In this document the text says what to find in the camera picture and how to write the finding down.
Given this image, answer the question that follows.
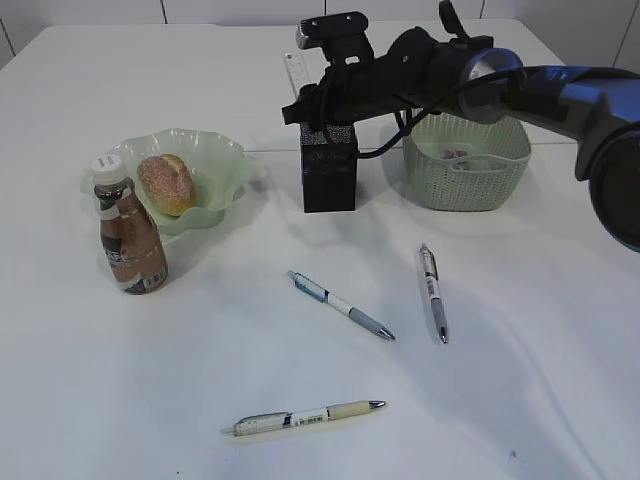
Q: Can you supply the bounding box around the grey white pen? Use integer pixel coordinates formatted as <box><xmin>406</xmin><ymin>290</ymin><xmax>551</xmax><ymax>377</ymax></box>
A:
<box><xmin>419</xmin><ymin>244</ymin><xmax>449</xmax><ymax>344</ymax></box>

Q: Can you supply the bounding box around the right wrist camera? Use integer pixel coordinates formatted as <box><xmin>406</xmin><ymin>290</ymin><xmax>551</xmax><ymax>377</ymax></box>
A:
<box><xmin>296</xmin><ymin>11</ymin><xmax>374</xmax><ymax>66</ymax></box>

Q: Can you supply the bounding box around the brown drink bottle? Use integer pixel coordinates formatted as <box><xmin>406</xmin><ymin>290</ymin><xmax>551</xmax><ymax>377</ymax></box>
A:
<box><xmin>90</xmin><ymin>154</ymin><xmax>168</xmax><ymax>295</ymax></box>

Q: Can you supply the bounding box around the cream white pen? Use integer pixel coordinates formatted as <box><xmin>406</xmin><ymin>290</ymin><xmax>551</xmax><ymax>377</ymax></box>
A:
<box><xmin>221</xmin><ymin>400</ymin><xmax>387</xmax><ymax>437</ymax></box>

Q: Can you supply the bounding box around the green ruffled glass plate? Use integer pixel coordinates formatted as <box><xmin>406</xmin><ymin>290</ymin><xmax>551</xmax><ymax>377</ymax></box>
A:
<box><xmin>107</xmin><ymin>128</ymin><xmax>252</xmax><ymax>236</ymax></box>

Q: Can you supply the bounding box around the sesame bread roll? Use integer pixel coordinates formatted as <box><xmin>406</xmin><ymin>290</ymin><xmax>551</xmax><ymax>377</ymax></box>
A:
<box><xmin>137</xmin><ymin>154</ymin><xmax>196</xmax><ymax>217</ymax></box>

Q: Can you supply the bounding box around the green woven plastic basket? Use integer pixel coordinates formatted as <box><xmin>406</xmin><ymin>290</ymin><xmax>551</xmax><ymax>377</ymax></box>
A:
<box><xmin>403</xmin><ymin>114</ymin><xmax>532</xmax><ymax>212</ymax></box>

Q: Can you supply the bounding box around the teal white pen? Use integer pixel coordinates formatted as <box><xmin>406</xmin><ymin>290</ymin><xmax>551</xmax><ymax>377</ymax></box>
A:
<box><xmin>287</xmin><ymin>271</ymin><xmax>396</xmax><ymax>341</ymax></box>

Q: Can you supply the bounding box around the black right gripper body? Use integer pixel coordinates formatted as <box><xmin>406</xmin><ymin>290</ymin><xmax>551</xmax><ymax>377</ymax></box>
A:
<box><xmin>280</xmin><ymin>54</ymin><xmax>411</xmax><ymax>129</ymax></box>

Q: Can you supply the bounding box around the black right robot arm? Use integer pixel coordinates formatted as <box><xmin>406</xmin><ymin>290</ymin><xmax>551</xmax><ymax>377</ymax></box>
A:
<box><xmin>282</xmin><ymin>27</ymin><xmax>639</xmax><ymax>251</ymax></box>

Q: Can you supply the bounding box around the black pen holder box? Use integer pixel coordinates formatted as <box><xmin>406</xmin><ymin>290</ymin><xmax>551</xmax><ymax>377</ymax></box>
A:
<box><xmin>300</xmin><ymin>123</ymin><xmax>358</xmax><ymax>213</ymax></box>

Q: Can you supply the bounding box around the clear plastic ruler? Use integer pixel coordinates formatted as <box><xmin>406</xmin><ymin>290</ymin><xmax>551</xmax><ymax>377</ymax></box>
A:
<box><xmin>283</xmin><ymin>52</ymin><xmax>311</xmax><ymax>98</ymax></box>

